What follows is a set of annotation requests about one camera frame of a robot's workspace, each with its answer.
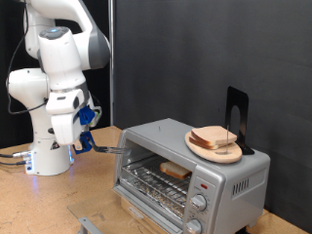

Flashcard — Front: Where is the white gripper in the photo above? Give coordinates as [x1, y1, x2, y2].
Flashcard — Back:
[51, 94, 102, 152]

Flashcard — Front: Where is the black spatula with blue block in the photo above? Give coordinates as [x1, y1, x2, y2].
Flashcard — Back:
[72, 131, 132, 156]

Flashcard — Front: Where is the glass oven door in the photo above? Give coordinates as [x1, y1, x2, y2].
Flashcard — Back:
[66, 189, 186, 234]

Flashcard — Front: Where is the white bread slice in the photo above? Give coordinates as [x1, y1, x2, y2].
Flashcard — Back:
[188, 136, 225, 150]
[190, 125, 238, 146]
[159, 160, 193, 180]

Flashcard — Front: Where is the silver oven knob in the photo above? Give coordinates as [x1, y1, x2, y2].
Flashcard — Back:
[184, 218, 203, 234]
[189, 194, 208, 213]

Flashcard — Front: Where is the silver toaster oven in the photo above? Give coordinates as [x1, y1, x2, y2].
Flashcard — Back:
[111, 118, 271, 234]

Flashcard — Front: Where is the vertical metal pole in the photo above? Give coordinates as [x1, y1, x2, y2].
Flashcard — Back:
[108, 0, 115, 127]

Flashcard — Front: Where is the round wooden plate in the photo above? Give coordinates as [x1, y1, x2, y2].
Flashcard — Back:
[184, 130, 244, 165]

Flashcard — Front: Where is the black metal bookend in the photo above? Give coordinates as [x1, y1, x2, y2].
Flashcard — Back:
[224, 86, 255, 156]

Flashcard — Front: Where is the grey base cable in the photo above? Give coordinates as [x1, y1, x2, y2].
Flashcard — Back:
[0, 160, 28, 167]
[0, 150, 32, 160]

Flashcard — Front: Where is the wire oven rack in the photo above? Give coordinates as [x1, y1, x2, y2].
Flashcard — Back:
[121, 155, 193, 209]

